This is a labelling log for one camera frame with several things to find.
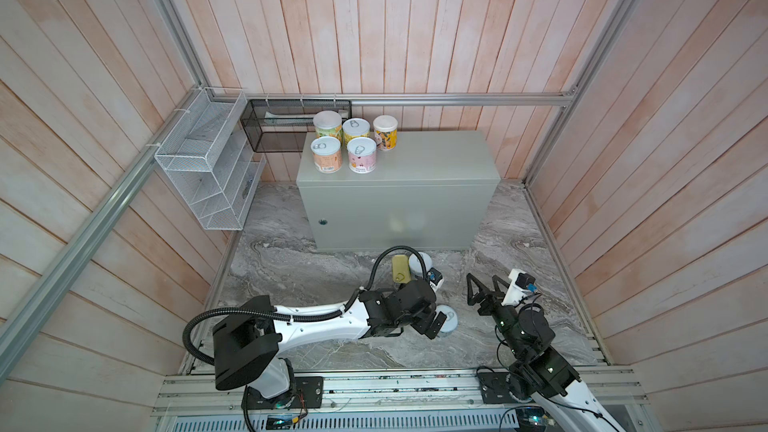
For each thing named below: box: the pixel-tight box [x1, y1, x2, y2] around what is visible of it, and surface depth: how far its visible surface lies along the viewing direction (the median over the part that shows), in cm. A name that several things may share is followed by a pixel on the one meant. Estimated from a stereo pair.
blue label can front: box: [434, 304, 458, 333], surface depth 81 cm
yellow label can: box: [313, 110, 342, 141], surface depth 78 cm
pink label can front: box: [347, 136, 377, 174], surface depth 75 cm
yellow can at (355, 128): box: [342, 118, 371, 145], surface depth 80 cm
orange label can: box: [310, 136, 343, 174], surface depth 75 cm
